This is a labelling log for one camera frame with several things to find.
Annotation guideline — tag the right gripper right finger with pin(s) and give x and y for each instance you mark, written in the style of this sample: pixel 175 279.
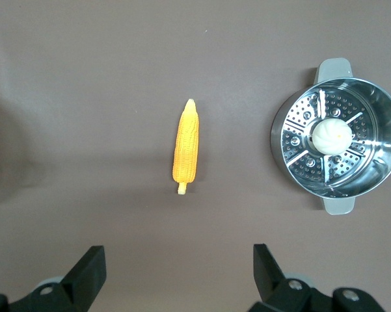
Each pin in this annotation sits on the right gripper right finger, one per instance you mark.
pixel 270 282

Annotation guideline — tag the steel steamer pot with holes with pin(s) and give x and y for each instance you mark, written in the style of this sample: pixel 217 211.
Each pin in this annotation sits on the steel steamer pot with holes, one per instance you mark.
pixel 382 130

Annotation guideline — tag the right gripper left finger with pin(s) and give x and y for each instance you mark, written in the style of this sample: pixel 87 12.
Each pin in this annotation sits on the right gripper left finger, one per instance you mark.
pixel 84 279

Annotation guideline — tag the brown table mat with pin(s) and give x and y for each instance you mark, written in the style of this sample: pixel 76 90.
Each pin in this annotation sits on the brown table mat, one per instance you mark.
pixel 84 97

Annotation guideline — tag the yellow toy corn cob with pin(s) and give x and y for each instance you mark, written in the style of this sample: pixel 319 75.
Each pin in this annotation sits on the yellow toy corn cob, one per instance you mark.
pixel 186 146

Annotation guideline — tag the white toy steamed bun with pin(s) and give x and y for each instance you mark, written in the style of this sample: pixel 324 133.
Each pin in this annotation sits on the white toy steamed bun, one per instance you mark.
pixel 331 136

